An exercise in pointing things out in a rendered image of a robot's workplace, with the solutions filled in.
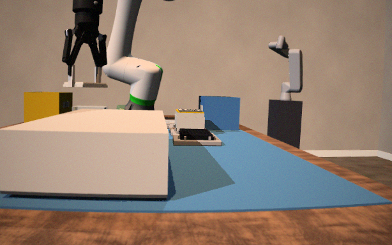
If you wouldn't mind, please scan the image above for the light blue bench mat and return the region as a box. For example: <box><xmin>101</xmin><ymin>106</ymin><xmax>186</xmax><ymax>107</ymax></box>
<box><xmin>0</xmin><ymin>129</ymin><xmax>392</xmax><ymax>213</ymax></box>

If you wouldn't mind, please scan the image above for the yellow open-top bin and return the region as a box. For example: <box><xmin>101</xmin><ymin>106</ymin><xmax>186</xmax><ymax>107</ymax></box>
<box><xmin>24</xmin><ymin>92</ymin><xmax>73</xmax><ymax>123</ymax></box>

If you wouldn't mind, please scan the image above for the blue open-top bin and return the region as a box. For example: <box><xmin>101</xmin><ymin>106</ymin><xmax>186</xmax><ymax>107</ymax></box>
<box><xmin>199</xmin><ymin>96</ymin><xmax>240</xmax><ymax>130</ymax></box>

